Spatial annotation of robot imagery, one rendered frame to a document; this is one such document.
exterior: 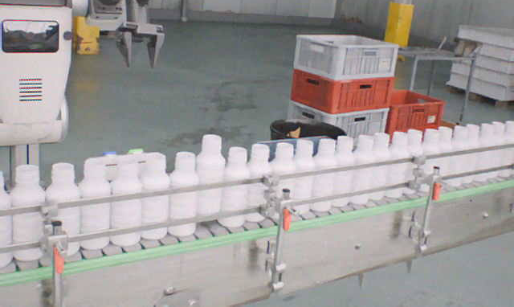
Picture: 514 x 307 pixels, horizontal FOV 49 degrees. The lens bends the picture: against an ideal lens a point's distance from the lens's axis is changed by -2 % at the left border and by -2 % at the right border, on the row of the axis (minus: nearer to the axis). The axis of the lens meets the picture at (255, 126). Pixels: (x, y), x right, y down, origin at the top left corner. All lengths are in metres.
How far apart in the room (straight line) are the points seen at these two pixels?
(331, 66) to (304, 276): 2.39
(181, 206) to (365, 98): 2.85
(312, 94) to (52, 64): 2.42
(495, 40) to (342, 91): 5.00
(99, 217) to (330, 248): 0.57
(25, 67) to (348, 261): 0.96
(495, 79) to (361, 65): 4.85
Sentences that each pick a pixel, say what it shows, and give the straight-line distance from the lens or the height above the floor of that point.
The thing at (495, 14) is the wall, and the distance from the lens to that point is 13.25.
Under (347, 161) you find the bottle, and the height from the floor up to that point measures 1.12.
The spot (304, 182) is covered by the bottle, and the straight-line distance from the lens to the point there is 1.28.
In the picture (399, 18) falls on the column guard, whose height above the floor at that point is 0.82.
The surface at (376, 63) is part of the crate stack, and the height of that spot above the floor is 0.98.
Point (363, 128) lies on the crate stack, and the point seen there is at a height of 0.54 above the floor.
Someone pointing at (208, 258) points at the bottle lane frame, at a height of 0.96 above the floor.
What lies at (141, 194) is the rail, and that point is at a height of 1.11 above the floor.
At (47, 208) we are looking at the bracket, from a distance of 1.01.
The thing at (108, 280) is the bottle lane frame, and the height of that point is 0.95.
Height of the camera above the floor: 1.54
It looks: 16 degrees down
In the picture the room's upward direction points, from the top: 6 degrees clockwise
